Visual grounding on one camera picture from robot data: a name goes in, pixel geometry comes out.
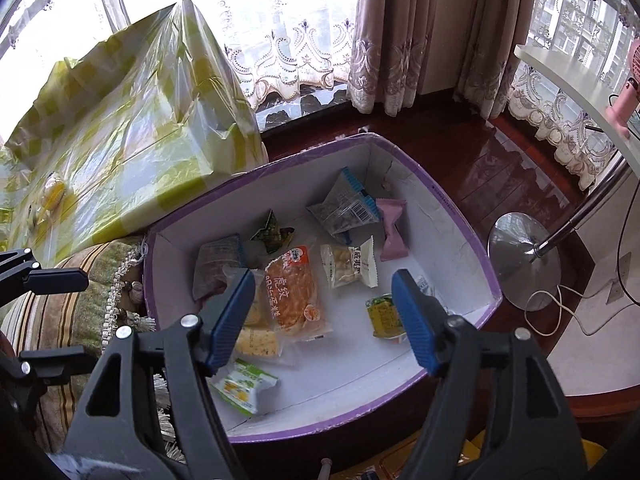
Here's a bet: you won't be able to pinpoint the purple rimmed cardboard box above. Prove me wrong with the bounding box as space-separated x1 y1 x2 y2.
142 132 503 443

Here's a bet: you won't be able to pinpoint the small pink packet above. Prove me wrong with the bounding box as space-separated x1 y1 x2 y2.
374 198 409 262

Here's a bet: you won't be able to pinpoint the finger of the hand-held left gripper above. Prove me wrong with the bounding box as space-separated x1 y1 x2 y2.
0 249 90 295
0 345 98 411

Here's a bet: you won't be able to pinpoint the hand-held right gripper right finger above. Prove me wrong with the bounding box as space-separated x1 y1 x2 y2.
391 269 588 480

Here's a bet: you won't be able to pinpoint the white green printed snack packet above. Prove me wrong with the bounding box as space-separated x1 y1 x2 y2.
209 358 279 417

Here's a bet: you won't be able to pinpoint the striped sofa cushion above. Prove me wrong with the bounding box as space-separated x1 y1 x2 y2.
0 232 173 461

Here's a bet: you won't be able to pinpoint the checked plastic tablecloth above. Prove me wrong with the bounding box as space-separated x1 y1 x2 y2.
0 0 271 261

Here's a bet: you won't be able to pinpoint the black cable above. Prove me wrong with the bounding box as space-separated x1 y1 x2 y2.
614 175 640 307

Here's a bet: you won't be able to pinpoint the chrome stand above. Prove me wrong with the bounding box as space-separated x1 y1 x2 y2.
486 152 640 312

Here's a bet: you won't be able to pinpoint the grey seed packet blue edges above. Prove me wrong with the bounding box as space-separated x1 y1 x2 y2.
192 233 247 303
306 166 385 242

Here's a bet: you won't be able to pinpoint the white cable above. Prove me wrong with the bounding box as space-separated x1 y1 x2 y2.
524 280 623 339

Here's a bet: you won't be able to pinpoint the clear yellow cake packet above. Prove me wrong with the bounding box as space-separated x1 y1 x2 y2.
234 280 282 361

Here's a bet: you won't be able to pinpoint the pink hair dryer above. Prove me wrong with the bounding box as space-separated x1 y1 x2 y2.
606 39 640 142

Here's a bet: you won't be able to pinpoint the white desk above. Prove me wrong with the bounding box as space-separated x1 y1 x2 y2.
514 42 640 183

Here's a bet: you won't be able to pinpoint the sheer lace curtain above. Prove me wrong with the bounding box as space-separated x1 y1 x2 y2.
215 0 363 113
507 0 640 193

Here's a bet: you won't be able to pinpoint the yellow plastic bag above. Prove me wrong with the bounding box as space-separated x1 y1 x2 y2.
377 427 598 480

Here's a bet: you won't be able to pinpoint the orange striped cake packet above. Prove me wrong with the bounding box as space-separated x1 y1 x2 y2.
264 244 334 343

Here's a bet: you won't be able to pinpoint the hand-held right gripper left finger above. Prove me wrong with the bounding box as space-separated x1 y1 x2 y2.
60 267 257 480

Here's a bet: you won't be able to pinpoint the green pea snack packet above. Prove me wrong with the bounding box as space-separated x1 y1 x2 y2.
249 209 297 255
364 293 407 342

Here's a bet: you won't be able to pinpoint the brown curtain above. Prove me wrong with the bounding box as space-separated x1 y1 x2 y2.
346 0 540 121

